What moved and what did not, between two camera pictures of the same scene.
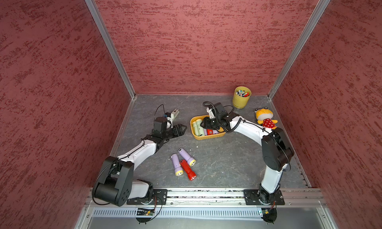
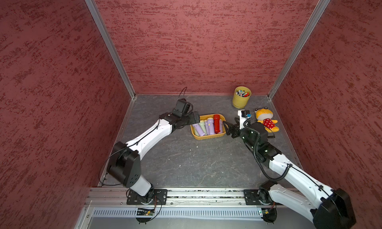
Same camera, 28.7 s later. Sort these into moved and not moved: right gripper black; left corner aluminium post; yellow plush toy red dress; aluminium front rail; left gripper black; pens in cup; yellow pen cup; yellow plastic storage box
Moved: right gripper black; left gripper black
Not moved: yellow pen cup; yellow plush toy red dress; pens in cup; yellow plastic storage box; left corner aluminium post; aluminium front rail
